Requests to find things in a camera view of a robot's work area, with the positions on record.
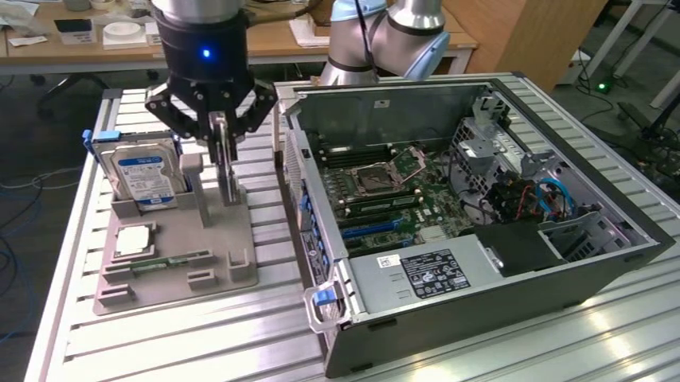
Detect blue disk caddy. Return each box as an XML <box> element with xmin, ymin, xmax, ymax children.
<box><xmin>80</xmin><ymin>126</ymin><xmax>186</xmax><ymax>200</ymax></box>

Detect grey power supply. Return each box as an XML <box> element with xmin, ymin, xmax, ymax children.
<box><xmin>345</xmin><ymin>233</ymin><xmax>505</xmax><ymax>316</ymax></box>

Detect brown cardboard box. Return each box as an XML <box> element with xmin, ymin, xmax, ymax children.
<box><xmin>307</xmin><ymin>0</ymin><xmax>335</xmax><ymax>37</ymax></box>

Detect grey parts rack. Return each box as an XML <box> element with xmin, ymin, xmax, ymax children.
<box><xmin>92</xmin><ymin>153</ymin><xmax>262</xmax><ymax>318</ymax></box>

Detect black expansion slot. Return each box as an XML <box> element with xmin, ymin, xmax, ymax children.
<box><xmin>338</xmin><ymin>212</ymin><xmax>408</xmax><ymax>228</ymax></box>

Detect blue wire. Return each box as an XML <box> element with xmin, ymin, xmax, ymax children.
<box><xmin>535</xmin><ymin>177</ymin><xmax>576</xmax><ymax>219</ymax></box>

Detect silver chipset heat sink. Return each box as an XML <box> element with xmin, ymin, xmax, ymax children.
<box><xmin>421</xmin><ymin>226</ymin><xmax>454</xmax><ymax>244</ymax></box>

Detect green motherboard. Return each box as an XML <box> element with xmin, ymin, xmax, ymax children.
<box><xmin>313</xmin><ymin>134</ymin><xmax>482</xmax><ymax>259</ymax></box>

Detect grey disk bay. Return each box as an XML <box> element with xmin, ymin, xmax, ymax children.
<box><xmin>537</xmin><ymin>209</ymin><xmax>641</xmax><ymax>262</ymax></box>

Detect black open PC case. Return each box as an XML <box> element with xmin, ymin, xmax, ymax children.
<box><xmin>270</xmin><ymin>77</ymin><xmax>677</xmax><ymax>379</ymax></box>

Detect black plastic shroud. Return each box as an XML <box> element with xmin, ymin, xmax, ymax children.
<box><xmin>474</xmin><ymin>220</ymin><xmax>568</xmax><ymax>279</ymax></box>

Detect green RAM stick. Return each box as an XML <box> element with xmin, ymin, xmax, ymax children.
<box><xmin>130</xmin><ymin>256</ymin><xmax>190</xmax><ymax>274</ymax></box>

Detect loose white papers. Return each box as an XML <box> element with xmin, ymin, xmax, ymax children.
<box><xmin>0</xmin><ymin>0</ymin><xmax>42</xmax><ymax>29</ymax></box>

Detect CPU socket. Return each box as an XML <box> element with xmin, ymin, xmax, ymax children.
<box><xmin>345</xmin><ymin>160</ymin><xmax>410</xmax><ymax>197</ymax></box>

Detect silver perforated disk bay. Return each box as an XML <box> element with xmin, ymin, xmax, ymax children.
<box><xmin>450</xmin><ymin>95</ymin><xmax>559</xmax><ymax>184</ymax></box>

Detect white flat box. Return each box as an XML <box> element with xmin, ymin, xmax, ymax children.
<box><xmin>102</xmin><ymin>31</ymin><xmax>148</xmax><ymax>51</ymax></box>

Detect small white box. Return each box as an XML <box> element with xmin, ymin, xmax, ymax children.
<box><xmin>143</xmin><ymin>21</ymin><xmax>167</xmax><ymax>48</ymax></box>

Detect metal socket cover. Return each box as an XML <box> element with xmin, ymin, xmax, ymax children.
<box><xmin>389</xmin><ymin>145</ymin><xmax>428</xmax><ymax>185</ymax></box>

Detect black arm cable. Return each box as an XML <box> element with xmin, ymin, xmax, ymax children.
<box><xmin>354</xmin><ymin>0</ymin><xmax>382</xmax><ymax>79</ymax></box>

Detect black and white box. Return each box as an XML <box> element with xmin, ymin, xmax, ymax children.
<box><xmin>55</xmin><ymin>18</ymin><xmax>98</xmax><ymax>45</ymax></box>

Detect black chair base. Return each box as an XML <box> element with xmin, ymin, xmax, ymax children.
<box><xmin>28</xmin><ymin>71</ymin><xmax>116</xmax><ymax>119</ymax></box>

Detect blue expansion slot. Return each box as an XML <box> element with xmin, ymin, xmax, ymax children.
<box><xmin>338</xmin><ymin>219</ymin><xmax>413</xmax><ymax>240</ymax></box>

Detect white desk frame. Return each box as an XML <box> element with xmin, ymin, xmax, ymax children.
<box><xmin>579</xmin><ymin>0</ymin><xmax>680</xmax><ymax>108</ymax></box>

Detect wooden cabinet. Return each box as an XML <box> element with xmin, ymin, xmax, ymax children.
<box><xmin>444</xmin><ymin>0</ymin><xmax>611</xmax><ymax>92</ymax></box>

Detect RAM stick with white label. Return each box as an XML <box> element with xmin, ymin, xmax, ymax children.
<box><xmin>346</xmin><ymin>193</ymin><xmax>422</xmax><ymax>219</ymax></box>

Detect wooden desk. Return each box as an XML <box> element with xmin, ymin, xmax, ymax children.
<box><xmin>0</xmin><ymin>0</ymin><xmax>480</xmax><ymax>76</ymax></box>

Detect hard disk with blue label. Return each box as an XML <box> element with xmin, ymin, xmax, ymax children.
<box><xmin>100</xmin><ymin>142</ymin><xmax>179</xmax><ymax>211</ymax></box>

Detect black floor stand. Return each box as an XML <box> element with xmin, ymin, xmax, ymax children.
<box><xmin>616</xmin><ymin>101</ymin><xmax>680</xmax><ymax>140</ymax></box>

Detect stack of white papers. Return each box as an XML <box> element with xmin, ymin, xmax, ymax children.
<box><xmin>289</xmin><ymin>18</ymin><xmax>331</xmax><ymax>49</ymax></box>

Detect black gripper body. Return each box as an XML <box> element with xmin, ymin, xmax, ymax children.
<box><xmin>156</xmin><ymin>10</ymin><xmax>258</xmax><ymax>119</ymax></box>

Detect silver CPU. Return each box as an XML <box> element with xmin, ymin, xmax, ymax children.
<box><xmin>115</xmin><ymin>227</ymin><xmax>151</xmax><ymax>258</ymax></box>

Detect black RAM slot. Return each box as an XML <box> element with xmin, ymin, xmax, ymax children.
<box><xmin>321</xmin><ymin>148</ymin><xmax>397</xmax><ymax>159</ymax></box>
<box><xmin>325</xmin><ymin>158</ymin><xmax>398</xmax><ymax>170</ymax></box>
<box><xmin>319</xmin><ymin>143</ymin><xmax>396</xmax><ymax>154</ymax></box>
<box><xmin>322</xmin><ymin>154</ymin><xmax>397</xmax><ymax>165</ymax></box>

